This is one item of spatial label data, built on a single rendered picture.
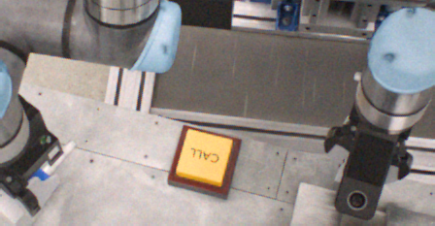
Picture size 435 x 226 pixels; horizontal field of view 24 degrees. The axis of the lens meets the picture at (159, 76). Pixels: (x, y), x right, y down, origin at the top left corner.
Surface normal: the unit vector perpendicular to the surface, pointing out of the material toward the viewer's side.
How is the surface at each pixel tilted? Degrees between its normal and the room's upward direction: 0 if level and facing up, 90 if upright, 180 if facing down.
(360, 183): 30
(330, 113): 0
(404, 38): 0
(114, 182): 0
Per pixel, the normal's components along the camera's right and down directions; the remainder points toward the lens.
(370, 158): -0.19, 0.10
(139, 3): 0.55, 0.67
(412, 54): -0.04, -0.40
